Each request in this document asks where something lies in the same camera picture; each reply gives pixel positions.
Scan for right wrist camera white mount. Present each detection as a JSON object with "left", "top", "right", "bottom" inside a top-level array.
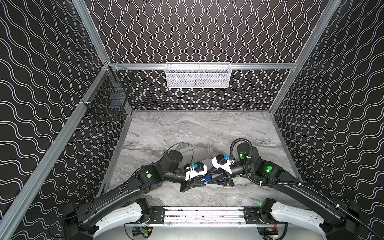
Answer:
[{"left": 211, "top": 154, "right": 235, "bottom": 174}]

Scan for blue white glue stick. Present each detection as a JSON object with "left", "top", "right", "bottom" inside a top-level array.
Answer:
[{"left": 200, "top": 174, "right": 213, "bottom": 183}]

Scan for black wire basket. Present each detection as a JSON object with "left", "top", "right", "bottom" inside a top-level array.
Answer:
[{"left": 86, "top": 65, "right": 137, "bottom": 122}]

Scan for aluminium corner post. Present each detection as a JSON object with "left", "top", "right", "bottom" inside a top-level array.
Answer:
[
  {"left": 73, "top": 0, "right": 111, "bottom": 63},
  {"left": 269, "top": 0, "right": 342, "bottom": 116}
]

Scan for white envelope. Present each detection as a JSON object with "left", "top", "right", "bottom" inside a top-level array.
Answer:
[{"left": 200, "top": 159, "right": 218, "bottom": 176}]

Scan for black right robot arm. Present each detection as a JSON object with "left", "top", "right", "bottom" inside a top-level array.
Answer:
[{"left": 208, "top": 142, "right": 360, "bottom": 240}]

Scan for aluminium corner post right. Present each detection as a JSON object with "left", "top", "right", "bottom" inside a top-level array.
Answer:
[{"left": 269, "top": 0, "right": 342, "bottom": 116}]

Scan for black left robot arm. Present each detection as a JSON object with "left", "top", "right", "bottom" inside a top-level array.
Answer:
[{"left": 63, "top": 150, "right": 208, "bottom": 240}]

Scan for aluminium corner post left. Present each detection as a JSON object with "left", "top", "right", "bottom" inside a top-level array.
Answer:
[{"left": 73, "top": 0, "right": 111, "bottom": 63}]

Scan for white wire mesh basket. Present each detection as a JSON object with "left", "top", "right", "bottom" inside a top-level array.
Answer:
[{"left": 165, "top": 62, "right": 232, "bottom": 89}]

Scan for aluminium left side rail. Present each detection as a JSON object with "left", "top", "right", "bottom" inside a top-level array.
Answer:
[{"left": 1, "top": 62, "right": 110, "bottom": 240}]

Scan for aluminium back crossbar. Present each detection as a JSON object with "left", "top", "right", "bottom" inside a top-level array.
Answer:
[{"left": 112, "top": 62, "right": 298, "bottom": 71}]

